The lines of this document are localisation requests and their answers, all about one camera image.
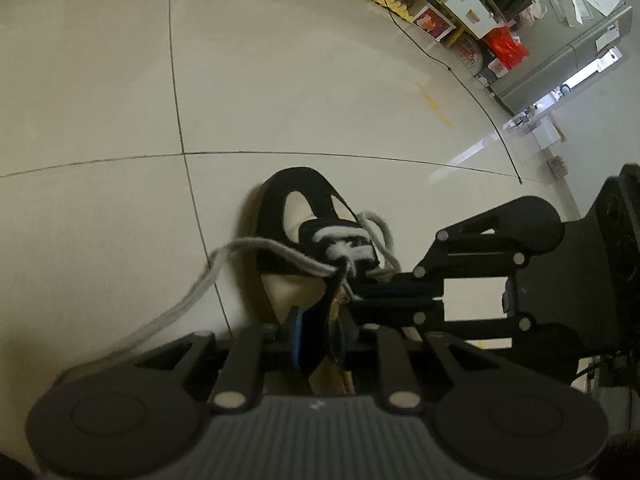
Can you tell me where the white printed sack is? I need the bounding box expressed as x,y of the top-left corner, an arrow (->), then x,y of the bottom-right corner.
451,35 -> 485,75

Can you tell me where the grey fridge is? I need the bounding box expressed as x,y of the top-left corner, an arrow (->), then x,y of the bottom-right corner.
492,0 -> 635,115

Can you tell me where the wooden cabinet with white drawers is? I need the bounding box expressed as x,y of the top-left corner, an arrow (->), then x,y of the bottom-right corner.
330,0 -> 551,61

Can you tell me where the white cardboard box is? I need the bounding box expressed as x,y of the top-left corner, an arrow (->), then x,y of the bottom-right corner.
530,119 -> 564,151

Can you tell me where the framed red picture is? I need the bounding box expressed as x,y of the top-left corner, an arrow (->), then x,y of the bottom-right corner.
411,4 -> 458,42

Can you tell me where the red plastic bag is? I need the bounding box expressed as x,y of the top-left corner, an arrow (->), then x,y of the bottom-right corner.
481,26 -> 531,72

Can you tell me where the black floor cable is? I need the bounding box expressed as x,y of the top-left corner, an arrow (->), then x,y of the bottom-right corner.
372,0 -> 524,185

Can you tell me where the black and beige shoe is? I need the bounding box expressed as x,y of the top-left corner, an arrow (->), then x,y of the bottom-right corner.
242,166 -> 427,397

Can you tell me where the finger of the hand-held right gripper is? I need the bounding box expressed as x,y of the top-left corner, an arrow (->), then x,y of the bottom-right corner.
349,300 -> 535,342
356,204 -> 528,302

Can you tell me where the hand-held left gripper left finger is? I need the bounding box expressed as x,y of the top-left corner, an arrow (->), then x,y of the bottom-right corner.
136,306 -> 305,413

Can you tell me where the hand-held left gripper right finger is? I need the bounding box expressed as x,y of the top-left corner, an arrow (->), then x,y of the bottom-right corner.
337,308 -> 502,415

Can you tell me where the grey white shoelace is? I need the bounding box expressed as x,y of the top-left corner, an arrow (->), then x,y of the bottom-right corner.
89,210 -> 402,363

